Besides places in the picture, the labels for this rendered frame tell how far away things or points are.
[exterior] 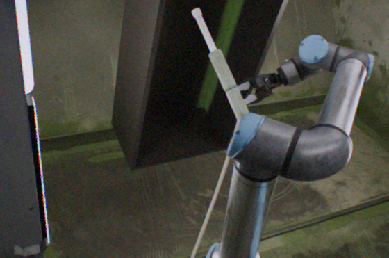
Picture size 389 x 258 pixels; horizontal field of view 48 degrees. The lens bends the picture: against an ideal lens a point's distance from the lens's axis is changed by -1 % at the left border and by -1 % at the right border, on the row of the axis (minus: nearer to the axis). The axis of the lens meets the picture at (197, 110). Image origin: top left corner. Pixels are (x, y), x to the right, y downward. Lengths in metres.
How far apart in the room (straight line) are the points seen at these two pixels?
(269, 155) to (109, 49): 2.31
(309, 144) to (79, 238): 1.83
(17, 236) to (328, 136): 1.14
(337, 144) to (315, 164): 0.07
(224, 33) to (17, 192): 1.38
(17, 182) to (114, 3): 1.94
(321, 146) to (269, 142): 0.11
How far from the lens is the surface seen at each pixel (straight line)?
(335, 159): 1.00
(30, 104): 1.38
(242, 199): 1.11
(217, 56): 1.59
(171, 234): 2.61
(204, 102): 2.73
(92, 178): 2.92
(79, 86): 3.09
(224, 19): 2.35
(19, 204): 1.60
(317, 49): 1.47
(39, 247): 1.21
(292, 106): 3.82
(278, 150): 0.96
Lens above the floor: 2.03
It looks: 33 degrees down
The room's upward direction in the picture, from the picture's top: 8 degrees clockwise
